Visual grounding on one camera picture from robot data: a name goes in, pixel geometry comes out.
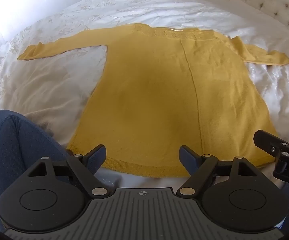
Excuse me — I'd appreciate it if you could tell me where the yellow knit sweater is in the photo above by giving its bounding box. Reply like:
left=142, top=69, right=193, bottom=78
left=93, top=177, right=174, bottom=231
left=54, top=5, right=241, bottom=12
left=17, top=23, right=289, bottom=179

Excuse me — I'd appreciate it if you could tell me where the person's leg in blue pants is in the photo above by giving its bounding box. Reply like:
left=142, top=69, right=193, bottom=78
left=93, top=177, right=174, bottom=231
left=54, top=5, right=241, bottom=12
left=0, top=110, right=73, bottom=232

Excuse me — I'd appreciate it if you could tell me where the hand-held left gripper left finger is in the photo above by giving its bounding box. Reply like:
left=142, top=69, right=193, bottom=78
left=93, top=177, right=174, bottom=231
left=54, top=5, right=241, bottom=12
left=25, top=144, right=112, bottom=198

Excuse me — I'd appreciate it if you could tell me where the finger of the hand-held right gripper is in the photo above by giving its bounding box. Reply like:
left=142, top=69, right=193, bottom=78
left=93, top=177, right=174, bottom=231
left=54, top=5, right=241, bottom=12
left=254, top=129, right=289, bottom=156

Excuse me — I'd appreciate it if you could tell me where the white embroidered bedspread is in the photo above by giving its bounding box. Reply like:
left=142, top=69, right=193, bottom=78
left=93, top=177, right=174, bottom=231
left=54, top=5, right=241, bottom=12
left=0, top=0, right=289, bottom=188

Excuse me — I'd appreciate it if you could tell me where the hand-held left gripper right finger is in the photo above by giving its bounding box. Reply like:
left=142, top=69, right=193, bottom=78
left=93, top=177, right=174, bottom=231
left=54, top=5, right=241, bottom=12
left=176, top=145, right=260, bottom=197

